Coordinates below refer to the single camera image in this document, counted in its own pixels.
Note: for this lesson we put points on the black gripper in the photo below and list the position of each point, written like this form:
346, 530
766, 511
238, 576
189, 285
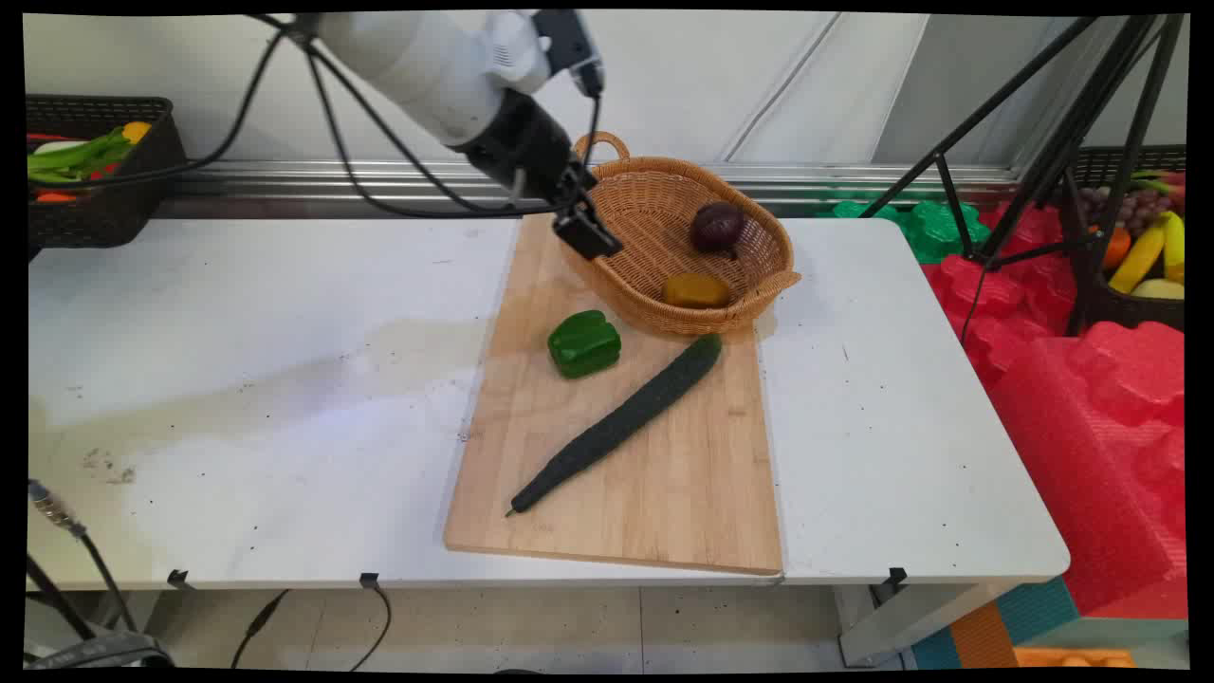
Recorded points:
517, 142

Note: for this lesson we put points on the yellow bell pepper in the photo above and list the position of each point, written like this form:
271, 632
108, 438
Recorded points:
697, 290

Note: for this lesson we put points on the woven wicker basket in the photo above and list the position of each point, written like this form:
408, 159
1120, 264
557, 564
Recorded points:
654, 218

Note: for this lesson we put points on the red onion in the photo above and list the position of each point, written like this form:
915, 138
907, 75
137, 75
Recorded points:
718, 228

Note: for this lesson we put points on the green bell pepper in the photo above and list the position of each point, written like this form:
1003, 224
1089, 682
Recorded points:
583, 344

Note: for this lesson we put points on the dark green cucumber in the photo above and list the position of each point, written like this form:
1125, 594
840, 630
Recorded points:
616, 427

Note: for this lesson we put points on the wooden cutting board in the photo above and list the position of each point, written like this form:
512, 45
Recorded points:
654, 503

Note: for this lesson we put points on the green foam block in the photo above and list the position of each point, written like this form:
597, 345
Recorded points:
934, 228

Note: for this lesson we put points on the small yellow toy vegetable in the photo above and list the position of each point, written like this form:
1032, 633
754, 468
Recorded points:
137, 131

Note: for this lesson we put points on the black plastic vegetable basket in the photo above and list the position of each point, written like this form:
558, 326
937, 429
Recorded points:
104, 213

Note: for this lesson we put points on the small red toy vegetable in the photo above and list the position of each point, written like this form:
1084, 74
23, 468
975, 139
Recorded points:
104, 172

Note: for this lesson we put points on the long green chili pepper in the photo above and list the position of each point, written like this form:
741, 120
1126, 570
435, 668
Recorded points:
81, 156

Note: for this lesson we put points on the white table leg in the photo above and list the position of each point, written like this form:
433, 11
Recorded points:
901, 626

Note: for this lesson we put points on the orange toy carrot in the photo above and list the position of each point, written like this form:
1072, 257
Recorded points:
55, 196

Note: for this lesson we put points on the orange toy fruit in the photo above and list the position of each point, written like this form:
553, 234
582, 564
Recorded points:
1117, 247

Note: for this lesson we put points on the white toy vegetable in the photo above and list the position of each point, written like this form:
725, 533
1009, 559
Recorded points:
55, 147

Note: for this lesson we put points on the purple toy grapes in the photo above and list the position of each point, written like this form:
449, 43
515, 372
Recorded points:
1133, 207

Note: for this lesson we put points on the black plastic fruit basket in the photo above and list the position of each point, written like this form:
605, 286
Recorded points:
1129, 311

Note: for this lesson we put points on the red foam blocks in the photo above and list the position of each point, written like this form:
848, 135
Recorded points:
1091, 436

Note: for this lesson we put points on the yellow toy banana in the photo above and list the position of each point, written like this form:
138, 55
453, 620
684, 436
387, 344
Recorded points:
1138, 258
1174, 247

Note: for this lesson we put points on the pale yellow toy apple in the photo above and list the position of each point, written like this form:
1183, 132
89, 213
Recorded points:
1159, 289

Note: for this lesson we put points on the teal and orange foam mat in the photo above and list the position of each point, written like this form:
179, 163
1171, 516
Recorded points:
996, 631

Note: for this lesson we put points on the red toy fruit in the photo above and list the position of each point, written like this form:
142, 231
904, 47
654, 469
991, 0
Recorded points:
1174, 190

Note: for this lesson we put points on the grey device base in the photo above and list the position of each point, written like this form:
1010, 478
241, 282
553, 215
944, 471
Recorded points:
104, 653

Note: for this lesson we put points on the orange foam piece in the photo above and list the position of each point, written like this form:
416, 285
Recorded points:
1072, 657

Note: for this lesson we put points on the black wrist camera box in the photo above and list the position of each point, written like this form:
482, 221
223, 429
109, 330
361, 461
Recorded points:
567, 43

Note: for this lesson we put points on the metal wall rail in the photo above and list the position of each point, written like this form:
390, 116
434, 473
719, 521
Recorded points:
759, 175

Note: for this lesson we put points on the black camera tripod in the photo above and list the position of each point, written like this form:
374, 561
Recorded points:
1067, 142

